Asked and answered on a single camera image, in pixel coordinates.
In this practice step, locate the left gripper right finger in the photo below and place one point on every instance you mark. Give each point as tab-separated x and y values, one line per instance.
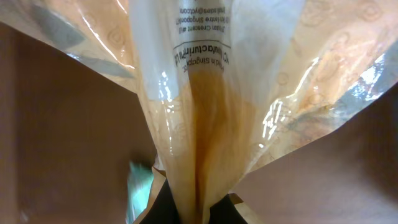
224	212

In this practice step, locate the tan grain pouch bag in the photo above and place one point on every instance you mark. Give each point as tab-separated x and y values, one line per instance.
226	86

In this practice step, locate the teal wet wipes packet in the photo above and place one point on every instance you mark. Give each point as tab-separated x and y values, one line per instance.
139	183

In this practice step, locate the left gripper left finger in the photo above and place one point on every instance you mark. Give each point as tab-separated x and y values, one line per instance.
164	210

